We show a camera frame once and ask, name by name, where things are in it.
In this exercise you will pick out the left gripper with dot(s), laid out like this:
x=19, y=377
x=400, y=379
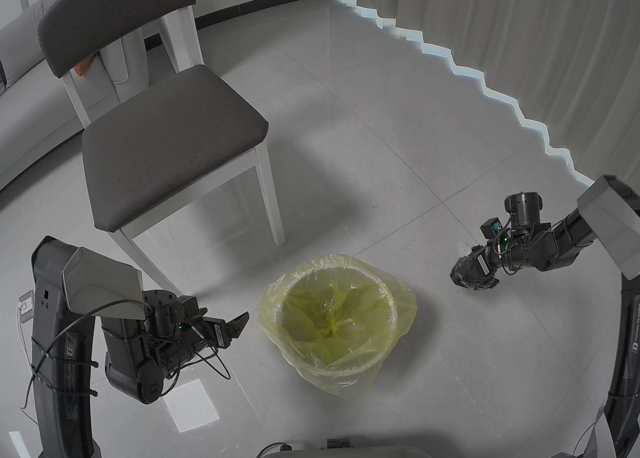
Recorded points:
x=217, y=333

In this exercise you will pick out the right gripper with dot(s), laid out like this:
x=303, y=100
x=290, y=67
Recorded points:
x=485, y=262

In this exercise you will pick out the black plastic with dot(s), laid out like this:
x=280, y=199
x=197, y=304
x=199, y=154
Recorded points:
x=465, y=273

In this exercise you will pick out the yellow plastic bag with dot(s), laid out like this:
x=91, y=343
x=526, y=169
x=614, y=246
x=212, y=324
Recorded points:
x=340, y=316

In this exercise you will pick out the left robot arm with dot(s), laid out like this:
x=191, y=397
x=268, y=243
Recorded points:
x=100, y=278

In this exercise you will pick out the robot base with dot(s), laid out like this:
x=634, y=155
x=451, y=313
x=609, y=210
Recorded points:
x=390, y=453

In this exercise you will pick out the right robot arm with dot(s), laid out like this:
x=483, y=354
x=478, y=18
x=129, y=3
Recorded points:
x=607, y=221

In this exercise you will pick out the white trash bin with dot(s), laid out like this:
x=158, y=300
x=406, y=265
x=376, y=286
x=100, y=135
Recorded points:
x=325, y=371

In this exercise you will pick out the white chair with grey cushions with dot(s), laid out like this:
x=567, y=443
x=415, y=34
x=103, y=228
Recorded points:
x=170, y=146

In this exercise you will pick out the white curtain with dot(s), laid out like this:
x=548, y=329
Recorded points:
x=500, y=20

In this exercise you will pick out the bed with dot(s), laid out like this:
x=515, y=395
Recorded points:
x=30, y=130

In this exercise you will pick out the small orange object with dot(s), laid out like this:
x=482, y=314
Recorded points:
x=84, y=68

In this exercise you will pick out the pale grey pillow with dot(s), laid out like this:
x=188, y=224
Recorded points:
x=25, y=30

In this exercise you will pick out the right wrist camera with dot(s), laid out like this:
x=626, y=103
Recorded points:
x=492, y=227

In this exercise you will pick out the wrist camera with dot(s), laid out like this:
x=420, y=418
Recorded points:
x=492, y=227
x=189, y=307

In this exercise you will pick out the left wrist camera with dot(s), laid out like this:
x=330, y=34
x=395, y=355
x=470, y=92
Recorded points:
x=189, y=307

